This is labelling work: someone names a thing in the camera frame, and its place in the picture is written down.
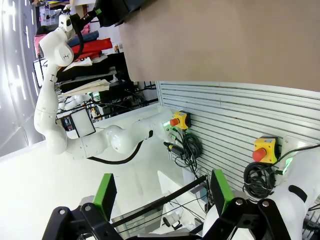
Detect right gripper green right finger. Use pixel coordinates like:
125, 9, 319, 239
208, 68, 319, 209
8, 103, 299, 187
203, 169, 292, 240

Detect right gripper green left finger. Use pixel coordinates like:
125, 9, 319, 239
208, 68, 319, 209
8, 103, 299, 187
41, 173, 121, 240

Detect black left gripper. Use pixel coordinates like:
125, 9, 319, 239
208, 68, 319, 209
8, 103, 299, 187
83, 8, 102, 23

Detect blue garment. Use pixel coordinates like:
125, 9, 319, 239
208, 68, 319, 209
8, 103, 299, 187
66, 30, 100, 48

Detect red garment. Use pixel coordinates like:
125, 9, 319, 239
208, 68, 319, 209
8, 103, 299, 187
71, 37, 112, 62

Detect black tripod rod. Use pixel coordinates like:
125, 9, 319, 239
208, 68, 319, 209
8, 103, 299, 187
109, 174, 208, 227

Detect clear plastic drawer unit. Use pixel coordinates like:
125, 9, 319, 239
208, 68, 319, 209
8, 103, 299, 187
39, 3, 63, 26

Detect black garments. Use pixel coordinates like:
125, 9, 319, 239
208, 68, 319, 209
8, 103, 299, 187
56, 51, 131, 83

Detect pink garment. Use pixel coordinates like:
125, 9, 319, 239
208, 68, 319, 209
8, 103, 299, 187
33, 23, 91, 48

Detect yellow red emergency stop button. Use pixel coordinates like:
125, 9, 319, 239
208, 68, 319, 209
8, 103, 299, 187
252, 136, 279, 164
169, 110, 192, 131

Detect beige garment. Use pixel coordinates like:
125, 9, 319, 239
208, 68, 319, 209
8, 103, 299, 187
58, 78, 111, 98

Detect white LED light panel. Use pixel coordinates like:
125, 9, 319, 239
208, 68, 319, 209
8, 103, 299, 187
69, 109, 97, 139

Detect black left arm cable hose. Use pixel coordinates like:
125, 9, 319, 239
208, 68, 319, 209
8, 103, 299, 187
71, 13, 154, 165

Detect black cable bundle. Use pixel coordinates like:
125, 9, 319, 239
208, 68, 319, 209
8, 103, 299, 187
173, 128, 203, 176
242, 161, 277, 202

